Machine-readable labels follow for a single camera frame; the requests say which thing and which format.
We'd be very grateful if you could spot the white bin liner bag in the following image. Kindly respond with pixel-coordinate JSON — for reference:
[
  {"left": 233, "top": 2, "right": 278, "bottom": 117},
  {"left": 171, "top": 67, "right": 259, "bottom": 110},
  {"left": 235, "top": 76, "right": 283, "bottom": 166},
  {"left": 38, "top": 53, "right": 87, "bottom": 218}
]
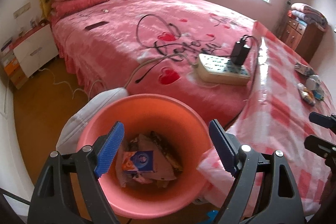
[{"left": 55, "top": 87, "right": 129, "bottom": 155}]

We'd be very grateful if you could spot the white blue plastic bottle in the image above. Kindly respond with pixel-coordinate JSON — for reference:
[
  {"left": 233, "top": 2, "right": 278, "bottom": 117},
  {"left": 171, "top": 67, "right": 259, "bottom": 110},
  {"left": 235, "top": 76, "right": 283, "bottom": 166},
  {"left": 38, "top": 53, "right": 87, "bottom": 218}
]
[{"left": 305, "top": 74, "right": 325, "bottom": 101}]

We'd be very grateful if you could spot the yellow snack wrapper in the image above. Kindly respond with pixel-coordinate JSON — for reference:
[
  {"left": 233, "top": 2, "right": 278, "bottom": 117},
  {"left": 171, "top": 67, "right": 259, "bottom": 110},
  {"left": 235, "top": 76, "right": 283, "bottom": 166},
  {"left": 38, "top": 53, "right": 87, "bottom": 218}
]
[{"left": 149, "top": 131, "right": 183, "bottom": 189}]

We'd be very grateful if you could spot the white bedside table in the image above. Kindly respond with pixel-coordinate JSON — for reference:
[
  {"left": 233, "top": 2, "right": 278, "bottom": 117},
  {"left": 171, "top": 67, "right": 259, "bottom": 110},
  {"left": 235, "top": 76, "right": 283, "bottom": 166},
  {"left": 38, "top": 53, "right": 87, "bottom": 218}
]
[{"left": 1, "top": 23, "right": 58, "bottom": 89}]

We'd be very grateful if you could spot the folded blanket on cabinet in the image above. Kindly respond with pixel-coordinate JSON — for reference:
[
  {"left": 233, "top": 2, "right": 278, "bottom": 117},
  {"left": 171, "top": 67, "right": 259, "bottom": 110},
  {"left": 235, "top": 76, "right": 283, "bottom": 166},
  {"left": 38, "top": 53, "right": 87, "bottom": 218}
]
[{"left": 290, "top": 3, "right": 328, "bottom": 31}]

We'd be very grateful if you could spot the cream power strip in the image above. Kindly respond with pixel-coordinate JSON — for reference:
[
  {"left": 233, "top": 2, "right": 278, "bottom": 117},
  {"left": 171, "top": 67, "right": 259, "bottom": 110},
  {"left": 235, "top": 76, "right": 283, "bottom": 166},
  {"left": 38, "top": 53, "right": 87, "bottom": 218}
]
[{"left": 196, "top": 54, "right": 251, "bottom": 86}]

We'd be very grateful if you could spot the red white checkered cloth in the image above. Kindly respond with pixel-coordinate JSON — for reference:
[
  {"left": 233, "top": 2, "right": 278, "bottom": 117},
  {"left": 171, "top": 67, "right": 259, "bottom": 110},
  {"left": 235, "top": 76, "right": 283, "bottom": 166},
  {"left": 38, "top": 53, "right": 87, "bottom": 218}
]
[{"left": 194, "top": 22, "right": 335, "bottom": 215}]

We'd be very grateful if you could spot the orange snack packet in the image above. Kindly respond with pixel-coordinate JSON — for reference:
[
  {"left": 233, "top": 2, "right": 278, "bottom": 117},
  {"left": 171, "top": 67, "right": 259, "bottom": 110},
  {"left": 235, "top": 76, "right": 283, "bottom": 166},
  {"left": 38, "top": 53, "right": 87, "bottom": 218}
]
[{"left": 297, "top": 83, "right": 316, "bottom": 106}]

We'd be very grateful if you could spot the black phone on bed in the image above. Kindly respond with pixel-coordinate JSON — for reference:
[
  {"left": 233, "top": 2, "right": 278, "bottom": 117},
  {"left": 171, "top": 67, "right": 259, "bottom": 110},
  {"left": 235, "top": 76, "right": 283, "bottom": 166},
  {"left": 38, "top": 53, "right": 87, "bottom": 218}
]
[{"left": 84, "top": 21, "right": 109, "bottom": 31}]

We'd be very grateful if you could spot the brown wooden cabinet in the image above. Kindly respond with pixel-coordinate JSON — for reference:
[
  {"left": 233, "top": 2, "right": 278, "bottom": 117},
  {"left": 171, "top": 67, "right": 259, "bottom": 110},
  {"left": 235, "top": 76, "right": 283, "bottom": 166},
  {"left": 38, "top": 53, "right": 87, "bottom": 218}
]
[{"left": 280, "top": 15, "right": 325, "bottom": 63}]

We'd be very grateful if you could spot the blue orange tissue pack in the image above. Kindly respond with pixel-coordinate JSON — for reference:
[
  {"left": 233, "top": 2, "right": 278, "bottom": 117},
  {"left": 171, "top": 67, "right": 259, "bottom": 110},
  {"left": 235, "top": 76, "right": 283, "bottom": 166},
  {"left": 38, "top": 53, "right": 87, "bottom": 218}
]
[{"left": 121, "top": 151, "right": 154, "bottom": 173}]

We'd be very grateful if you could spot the silver foil pouch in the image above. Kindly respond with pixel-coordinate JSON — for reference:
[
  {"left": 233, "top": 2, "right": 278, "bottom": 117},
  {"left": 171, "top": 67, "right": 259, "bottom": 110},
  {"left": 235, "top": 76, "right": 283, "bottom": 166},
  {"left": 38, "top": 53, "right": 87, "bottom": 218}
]
[{"left": 115, "top": 133, "right": 178, "bottom": 189}]

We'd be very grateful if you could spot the pink bed with bedspread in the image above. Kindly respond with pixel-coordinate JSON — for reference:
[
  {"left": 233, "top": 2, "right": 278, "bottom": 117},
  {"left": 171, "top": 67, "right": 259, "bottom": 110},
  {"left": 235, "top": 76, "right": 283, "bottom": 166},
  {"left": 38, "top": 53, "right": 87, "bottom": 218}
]
[{"left": 52, "top": 0, "right": 254, "bottom": 110}]

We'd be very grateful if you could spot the black charger adapter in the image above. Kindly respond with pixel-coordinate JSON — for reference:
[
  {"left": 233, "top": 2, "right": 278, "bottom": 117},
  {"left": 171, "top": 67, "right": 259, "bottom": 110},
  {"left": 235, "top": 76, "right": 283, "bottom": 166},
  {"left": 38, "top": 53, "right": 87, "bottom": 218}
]
[{"left": 230, "top": 34, "right": 251, "bottom": 66}]

